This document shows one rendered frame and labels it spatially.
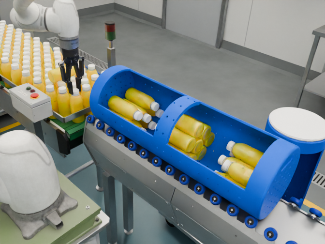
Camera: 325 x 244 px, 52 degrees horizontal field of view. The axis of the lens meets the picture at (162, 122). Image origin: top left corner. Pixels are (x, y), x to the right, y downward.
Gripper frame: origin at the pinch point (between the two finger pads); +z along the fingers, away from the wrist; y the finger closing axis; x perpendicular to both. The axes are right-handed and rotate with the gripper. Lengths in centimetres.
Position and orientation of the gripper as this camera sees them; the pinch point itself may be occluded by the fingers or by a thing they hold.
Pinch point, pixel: (74, 86)
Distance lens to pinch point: 169.5
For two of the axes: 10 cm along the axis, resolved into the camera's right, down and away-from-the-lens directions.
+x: -7.4, -4.0, 5.4
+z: -0.4, 8.3, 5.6
